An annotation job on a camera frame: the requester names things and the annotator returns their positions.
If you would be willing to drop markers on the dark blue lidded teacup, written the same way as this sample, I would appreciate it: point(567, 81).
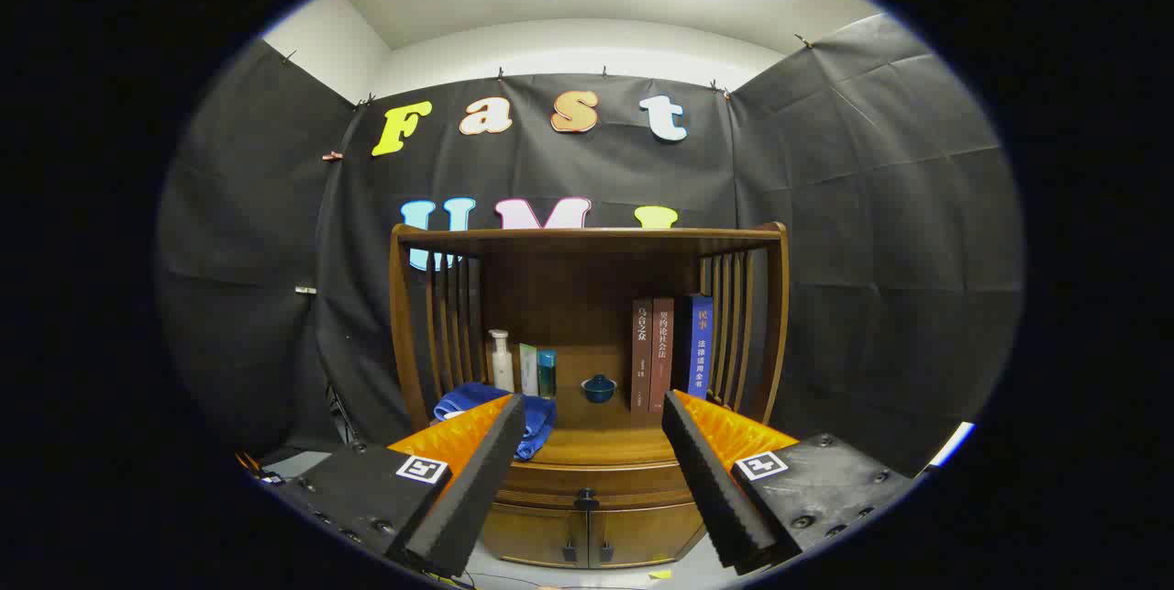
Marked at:
point(598, 390)

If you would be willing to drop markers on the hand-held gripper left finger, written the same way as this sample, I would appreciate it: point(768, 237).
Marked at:
point(477, 489)

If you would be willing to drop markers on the wooden countertop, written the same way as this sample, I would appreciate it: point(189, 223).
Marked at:
point(605, 443)

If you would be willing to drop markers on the wooden cabinet door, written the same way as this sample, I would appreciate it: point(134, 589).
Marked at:
point(642, 530)
point(532, 535)

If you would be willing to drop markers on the teal bottle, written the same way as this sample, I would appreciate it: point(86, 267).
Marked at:
point(547, 374)

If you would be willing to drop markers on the wooden cabinet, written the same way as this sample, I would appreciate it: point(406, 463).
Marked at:
point(569, 296)

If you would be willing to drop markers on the wooden drawer with black knob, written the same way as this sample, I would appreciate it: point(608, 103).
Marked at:
point(633, 484)

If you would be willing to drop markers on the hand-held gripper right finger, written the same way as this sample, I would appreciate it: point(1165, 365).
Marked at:
point(711, 489)

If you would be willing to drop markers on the reddish brown book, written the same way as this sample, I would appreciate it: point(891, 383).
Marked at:
point(662, 351)

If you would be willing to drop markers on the white and green box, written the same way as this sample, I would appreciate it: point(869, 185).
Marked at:
point(528, 370)

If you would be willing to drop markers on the blue book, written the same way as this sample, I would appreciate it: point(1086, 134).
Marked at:
point(697, 347)

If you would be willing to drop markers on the folded blue towel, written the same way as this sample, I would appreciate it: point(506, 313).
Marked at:
point(541, 420)

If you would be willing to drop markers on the white pump bottle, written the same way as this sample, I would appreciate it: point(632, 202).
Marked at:
point(501, 365)

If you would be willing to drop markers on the dark brown book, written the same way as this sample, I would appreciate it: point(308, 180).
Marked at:
point(641, 351)

